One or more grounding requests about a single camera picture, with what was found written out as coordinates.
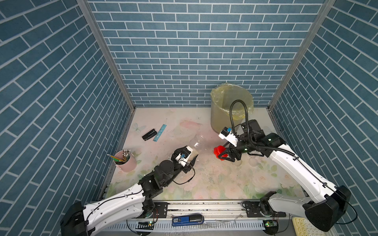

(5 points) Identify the teal ruler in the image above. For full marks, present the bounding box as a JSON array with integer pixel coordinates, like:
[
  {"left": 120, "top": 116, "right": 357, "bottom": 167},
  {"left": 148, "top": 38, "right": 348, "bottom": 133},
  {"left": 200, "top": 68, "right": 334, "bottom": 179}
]
[{"left": 153, "top": 124, "right": 167, "bottom": 142}]

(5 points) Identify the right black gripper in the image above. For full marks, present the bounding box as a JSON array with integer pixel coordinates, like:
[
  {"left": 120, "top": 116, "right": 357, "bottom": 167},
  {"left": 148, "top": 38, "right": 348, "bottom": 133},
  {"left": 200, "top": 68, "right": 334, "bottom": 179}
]
[{"left": 217, "top": 138, "right": 254, "bottom": 161}]

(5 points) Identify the white slotted cable duct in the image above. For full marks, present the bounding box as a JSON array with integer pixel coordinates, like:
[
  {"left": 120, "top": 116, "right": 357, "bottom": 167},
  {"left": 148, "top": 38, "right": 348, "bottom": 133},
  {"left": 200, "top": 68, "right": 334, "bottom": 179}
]
[{"left": 100, "top": 220, "right": 266, "bottom": 232}]

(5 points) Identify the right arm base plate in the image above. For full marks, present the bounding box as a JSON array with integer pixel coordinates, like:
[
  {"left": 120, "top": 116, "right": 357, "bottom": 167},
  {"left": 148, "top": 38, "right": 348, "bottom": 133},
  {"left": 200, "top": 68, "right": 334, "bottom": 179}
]
[{"left": 242, "top": 201, "right": 286, "bottom": 219}]

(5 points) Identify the black stapler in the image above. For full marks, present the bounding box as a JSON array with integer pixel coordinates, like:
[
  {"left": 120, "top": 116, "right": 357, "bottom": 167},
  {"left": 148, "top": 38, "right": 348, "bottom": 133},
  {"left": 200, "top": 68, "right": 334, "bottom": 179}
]
[{"left": 142, "top": 129, "right": 157, "bottom": 141}]

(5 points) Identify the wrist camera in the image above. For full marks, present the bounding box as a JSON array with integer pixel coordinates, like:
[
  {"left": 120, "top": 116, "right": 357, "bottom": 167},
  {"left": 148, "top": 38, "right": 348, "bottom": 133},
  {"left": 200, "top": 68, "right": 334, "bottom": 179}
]
[
  {"left": 173, "top": 146, "right": 198, "bottom": 166},
  {"left": 219, "top": 127, "right": 239, "bottom": 147}
]

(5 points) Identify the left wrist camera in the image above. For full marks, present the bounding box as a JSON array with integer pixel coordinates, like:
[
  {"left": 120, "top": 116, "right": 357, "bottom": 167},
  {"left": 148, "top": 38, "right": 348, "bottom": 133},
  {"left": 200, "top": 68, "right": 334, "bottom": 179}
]
[{"left": 173, "top": 146, "right": 198, "bottom": 166}]

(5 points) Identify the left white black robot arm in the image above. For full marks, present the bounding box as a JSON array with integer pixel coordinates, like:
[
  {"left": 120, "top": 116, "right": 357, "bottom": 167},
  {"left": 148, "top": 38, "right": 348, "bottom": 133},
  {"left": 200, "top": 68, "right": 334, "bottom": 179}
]
[{"left": 60, "top": 146, "right": 199, "bottom": 236}]

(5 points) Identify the beige bin with yellow bag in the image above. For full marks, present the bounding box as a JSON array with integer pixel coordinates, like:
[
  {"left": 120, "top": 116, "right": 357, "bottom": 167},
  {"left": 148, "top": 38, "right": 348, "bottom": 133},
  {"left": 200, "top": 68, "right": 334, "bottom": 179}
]
[{"left": 210, "top": 83, "right": 254, "bottom": 133}]

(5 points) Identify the red jar lid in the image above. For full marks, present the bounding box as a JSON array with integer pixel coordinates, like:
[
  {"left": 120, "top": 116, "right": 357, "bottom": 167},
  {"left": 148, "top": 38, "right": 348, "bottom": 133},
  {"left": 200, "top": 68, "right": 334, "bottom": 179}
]
[{"left": 213, "top": 146, "right": 228, "bottom": 160}]

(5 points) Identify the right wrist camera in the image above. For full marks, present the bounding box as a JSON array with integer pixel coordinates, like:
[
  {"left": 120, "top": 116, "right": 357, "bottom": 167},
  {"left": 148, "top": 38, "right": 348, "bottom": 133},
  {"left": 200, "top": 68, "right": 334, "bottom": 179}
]
[{"left": 219, "top": 127, "right": 239, "bottom": 147}]

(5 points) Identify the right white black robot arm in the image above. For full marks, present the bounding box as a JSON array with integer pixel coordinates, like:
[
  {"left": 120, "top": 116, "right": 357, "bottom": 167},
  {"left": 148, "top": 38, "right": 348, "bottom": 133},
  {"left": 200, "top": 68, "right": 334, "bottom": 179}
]
[{"left": 214, "top": 120, "right": 351, "bottom": 232}]

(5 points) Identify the blue black handheld device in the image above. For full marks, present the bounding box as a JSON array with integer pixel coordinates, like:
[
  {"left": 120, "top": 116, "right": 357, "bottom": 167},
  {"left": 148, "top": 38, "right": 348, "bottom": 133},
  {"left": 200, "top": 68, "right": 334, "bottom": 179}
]
[{"left": 172, "top": 214, "right": 204, "bottom": 227}]

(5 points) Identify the yellow egg tray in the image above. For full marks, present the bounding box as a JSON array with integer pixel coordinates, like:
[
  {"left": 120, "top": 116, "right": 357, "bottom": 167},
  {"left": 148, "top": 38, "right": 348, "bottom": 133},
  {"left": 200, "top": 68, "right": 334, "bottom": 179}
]
[{"left": 292, "top": 217, "right": 325, "bottom": 236}]

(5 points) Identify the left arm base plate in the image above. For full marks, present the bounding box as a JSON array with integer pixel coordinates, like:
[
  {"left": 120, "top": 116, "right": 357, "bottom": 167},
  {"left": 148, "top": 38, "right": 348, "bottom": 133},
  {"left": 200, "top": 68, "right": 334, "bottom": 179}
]
[{"left": 139, "top": 200, "right": 168, "bottom": 219}]

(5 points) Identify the black corrugated camera cable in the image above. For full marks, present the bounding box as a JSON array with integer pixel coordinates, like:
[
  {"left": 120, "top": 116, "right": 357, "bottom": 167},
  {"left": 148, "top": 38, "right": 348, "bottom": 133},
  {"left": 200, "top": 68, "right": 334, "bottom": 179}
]
[{"left": 229, "top": 99, "right": 252, "bottom": 139}]

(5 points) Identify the aluminium mounting rail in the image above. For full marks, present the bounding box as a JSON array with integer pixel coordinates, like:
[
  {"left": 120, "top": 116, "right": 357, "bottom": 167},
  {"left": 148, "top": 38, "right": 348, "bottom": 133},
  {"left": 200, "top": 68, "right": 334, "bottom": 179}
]
[{"left": 88, "top": 200, "right": 328, "bottom": 220}]

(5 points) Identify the pink pen holder cup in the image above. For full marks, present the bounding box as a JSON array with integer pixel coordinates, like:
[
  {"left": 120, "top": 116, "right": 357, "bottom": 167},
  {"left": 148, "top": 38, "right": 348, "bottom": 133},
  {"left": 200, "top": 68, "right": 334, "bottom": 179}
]
[{"left": 107, "top": 149, "right": 137, "bottom": 173}]

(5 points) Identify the red lidded rice jar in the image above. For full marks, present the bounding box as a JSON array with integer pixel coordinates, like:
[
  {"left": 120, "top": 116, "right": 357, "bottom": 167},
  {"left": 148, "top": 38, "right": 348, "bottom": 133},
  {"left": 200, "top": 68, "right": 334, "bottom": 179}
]
[{"left": 188, "top": 134, "right": 206, "bottom": 162}]

